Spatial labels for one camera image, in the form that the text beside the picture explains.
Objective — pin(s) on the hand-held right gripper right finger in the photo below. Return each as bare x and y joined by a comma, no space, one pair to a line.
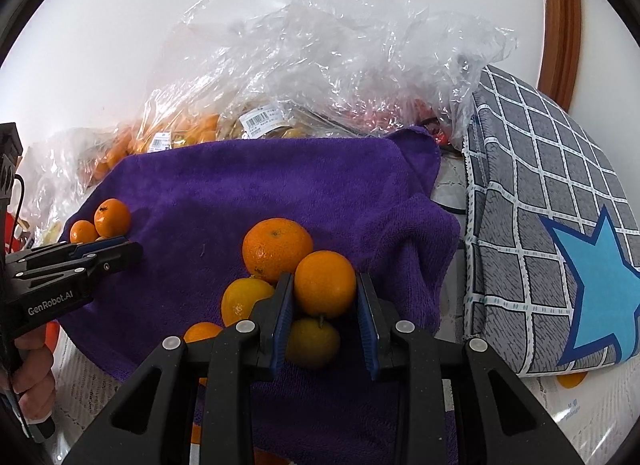
367,330

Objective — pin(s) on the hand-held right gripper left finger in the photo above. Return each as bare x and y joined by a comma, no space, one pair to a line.
281,325

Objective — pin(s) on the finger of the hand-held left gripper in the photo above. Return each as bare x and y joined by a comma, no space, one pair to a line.
100,244
117,257

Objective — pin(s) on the orange mandarin with stem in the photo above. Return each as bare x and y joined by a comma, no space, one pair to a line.
112,217

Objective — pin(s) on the large clear plastic bag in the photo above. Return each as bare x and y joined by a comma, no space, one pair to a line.
350,45

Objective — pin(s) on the person's left hand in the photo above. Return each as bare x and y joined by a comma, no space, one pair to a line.
37,375

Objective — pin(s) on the greenish yellow mandarin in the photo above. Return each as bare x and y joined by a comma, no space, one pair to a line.
312,345

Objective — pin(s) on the yellowish mandarin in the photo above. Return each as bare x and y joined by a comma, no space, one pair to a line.
242,300

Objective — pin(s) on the red object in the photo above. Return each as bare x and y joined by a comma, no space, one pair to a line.
12,242

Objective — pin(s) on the purple towel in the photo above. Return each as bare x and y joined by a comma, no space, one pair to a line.
225,185

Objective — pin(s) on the pile of bagged mandarins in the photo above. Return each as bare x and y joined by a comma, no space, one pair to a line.
190,127
280,132

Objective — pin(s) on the grey checked cloth, blue star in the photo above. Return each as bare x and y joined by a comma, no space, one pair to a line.
540,195

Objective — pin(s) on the red snack packet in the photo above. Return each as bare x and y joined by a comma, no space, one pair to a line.
430,120

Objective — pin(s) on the fruit-printed tablecloth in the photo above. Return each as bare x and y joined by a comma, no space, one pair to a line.
590,420

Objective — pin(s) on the brown wooden door frame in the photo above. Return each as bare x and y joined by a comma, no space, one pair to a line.
560,20

